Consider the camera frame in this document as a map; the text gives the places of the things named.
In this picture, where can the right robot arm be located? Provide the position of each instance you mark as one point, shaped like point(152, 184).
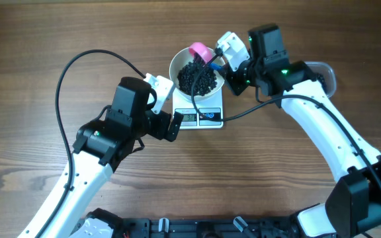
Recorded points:
point(354, 205)

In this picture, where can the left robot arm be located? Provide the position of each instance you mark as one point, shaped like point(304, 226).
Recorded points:
point(100, 146)

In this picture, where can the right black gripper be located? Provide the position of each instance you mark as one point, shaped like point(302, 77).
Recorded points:
point(229, 76)

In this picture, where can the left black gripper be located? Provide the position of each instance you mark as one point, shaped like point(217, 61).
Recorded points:
point(164, 119)

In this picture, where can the white round bowl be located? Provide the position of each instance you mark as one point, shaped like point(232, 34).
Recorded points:
point(178, 62)

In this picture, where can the pink scoop blue handle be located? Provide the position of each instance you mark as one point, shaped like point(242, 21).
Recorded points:
point(199, 51)

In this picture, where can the clear plastic container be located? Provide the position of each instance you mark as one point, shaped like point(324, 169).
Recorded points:
point(330, 84)

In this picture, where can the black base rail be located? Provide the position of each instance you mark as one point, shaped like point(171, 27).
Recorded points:
point(101, 223)

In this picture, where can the white digital kitchen scale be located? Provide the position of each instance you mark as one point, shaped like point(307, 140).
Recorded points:
point(211, 107)

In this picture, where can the black beans in bowl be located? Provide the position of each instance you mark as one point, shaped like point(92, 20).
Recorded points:
point(190, 76)

